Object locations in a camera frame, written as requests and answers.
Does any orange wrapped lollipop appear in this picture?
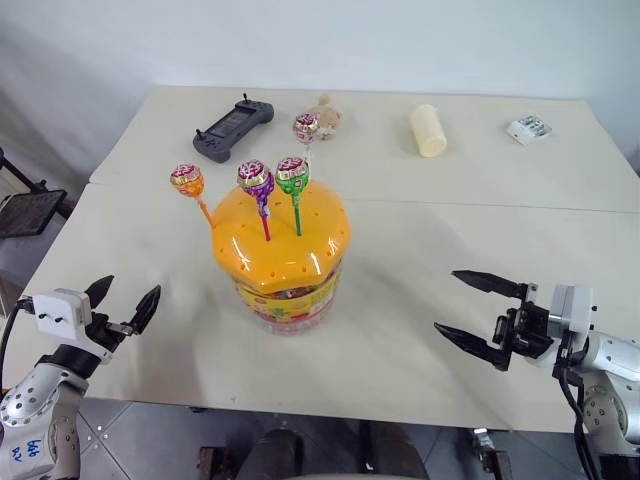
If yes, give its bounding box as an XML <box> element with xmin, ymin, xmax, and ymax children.
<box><xmin>169</xmin><ymin>162</ymin><xmax>218</xmax><ymax>229</ymax></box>

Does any table leg caster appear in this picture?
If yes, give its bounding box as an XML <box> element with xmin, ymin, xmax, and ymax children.
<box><xmin>469</xmin><ymin>427</ymin><xmax>516</xmax><ymax>474</ymax></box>

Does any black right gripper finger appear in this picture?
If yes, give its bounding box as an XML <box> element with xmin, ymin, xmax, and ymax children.
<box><xmin>433</xmin><ymin>322</ymin><xmax>513</xmax><ymax>372</ymax></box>
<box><xmin>450</xmin><ymin>270</ymin><xmax>530</xmax><ymax>303</ymax></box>

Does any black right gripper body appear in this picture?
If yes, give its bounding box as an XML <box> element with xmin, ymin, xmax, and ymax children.
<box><xmin>491</xmin><ymin>282</ymin><xmax>557</xmax><ymax>361</ymax></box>

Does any beige plush toy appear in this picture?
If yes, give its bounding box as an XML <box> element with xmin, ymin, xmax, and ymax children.
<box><xmin>305</xmin><ymin>94</ymin><xmax>345</xmax><ymax>142</ymax></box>

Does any pink white wrapped lollipop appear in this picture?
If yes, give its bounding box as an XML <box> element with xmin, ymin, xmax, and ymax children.
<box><xmin>292</xmin><ymin>111</ymin><xmax>321</xmax><ymax>162</ymax></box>

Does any purple wrapped lollipop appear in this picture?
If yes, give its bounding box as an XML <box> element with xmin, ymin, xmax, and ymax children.
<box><xmin>236</xmin><ymin>159</ymin><xmax>275</xmax><ymax>242</ymax></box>

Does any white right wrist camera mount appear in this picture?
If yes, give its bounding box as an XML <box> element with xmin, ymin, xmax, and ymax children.
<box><xmin>547</xmin><ymin>284</ymin><xmax>599</xmax><ymax>335</ymax></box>

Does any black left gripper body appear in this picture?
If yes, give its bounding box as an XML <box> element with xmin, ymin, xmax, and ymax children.
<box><xmin>85</xmin><ymin>313</ymin><xmax>138</xmax><ymax>354</ymax></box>

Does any small white battery box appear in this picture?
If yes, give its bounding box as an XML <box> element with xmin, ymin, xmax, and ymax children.
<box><xmin>505</xmin><ymin>114</ymin><xmax>554</xmax><ymax>147</ymax></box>

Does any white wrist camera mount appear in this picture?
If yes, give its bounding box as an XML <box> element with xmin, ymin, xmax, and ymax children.
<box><xmin>30</xmin><ymin>288</ymin><xmax>94</xmax><ymax>345</ymax></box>
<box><xmin>547</xmin><ymin>284</ymin><xmax>599</xmax><ymax>335</ymax></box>

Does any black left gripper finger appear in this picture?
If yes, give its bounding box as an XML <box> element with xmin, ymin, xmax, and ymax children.
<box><xmin>128</xmin><ymin>284</ymin><xmax>163</xmax><ymax>334</ymax></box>
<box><xmin>83</xmin><ymin>274</ymin><xmax>115</xmax><ymax>307</ymax></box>

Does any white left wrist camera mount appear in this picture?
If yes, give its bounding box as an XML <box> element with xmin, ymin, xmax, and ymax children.
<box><xmin>30</xmin><ymin>288</ymin><xmax>94</xmax><ymax>345</ymax></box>

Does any dark grey handheld controller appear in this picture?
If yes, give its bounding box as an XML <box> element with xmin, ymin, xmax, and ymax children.
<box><xmin>192</xmin><ymin>92</ymin><xmax>276</xmax><ymax>164</ymax></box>

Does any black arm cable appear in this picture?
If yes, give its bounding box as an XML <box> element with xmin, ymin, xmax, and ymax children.
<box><xmin>551</xmin><ymin>304</ymin><xmax>601</xmax><ymax>480</ymax></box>
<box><xmin>0</xmin><ymin>295</ymin><xmax>36</xmax><ymax>386</ymax></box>

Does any green wrapped lollipop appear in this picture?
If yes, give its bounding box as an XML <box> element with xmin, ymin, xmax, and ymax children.
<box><xmin>275</xmin><ymin>155</ymin><xmax>314</xmax><ymax>236</ymax></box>

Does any black stand with tray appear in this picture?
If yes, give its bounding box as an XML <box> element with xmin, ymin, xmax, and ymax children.
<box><xmin>0</xmin><ymin>147</ymin><xmax>72</xmax><ymax>240</ymax></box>

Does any cream cylindrical roll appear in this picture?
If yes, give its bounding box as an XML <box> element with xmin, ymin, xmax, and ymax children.
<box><xmin>408</xmin><ymin>103</ymin><xmax>448</xmax><ymax>160</ymax></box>

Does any yellow lollipop display jar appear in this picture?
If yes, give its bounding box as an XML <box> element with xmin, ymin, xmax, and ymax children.
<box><xmin>210</xmin><ymin>177</ymin><xmax>354</xmax><ymax>337</ymax></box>

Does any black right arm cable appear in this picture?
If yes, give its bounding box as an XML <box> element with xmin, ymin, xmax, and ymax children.
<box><xmin>551</xmin><ymin>304</ymin><xmax>601</xmax><ymax>480</ymax></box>

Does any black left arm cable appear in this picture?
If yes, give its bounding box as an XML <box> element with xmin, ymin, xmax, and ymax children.
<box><xmin>0</xmin><ymin>295</ymin><xmax>36</xmax><ymax>386</ymax></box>

